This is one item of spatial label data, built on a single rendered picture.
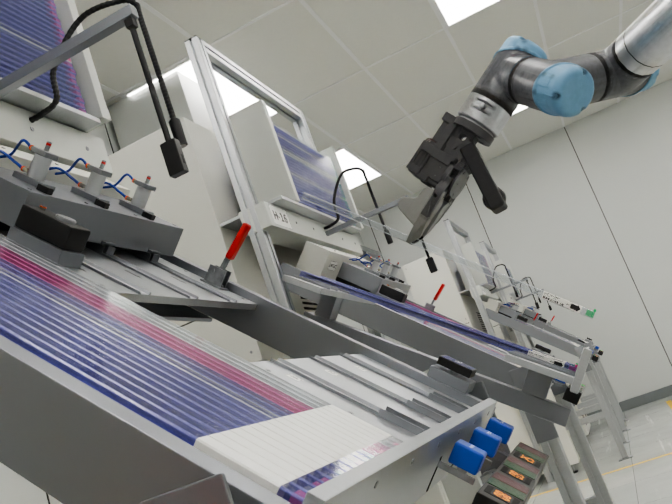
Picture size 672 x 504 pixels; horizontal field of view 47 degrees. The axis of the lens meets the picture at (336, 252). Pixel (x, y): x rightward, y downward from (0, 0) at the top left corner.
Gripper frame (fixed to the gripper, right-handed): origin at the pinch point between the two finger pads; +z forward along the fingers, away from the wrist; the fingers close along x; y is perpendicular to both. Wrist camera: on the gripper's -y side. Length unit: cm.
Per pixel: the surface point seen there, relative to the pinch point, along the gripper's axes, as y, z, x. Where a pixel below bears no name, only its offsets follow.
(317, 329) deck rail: 1.7, 19.1, 13.6
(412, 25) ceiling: 165, -113, -341
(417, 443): -24, 14, 58
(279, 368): -7, 19, 46
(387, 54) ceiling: 179, -93, -364
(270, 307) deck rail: 9.8, 20.7, 13.4
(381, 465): -24, 14, 69
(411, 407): -18.8, 16.2, 34.4
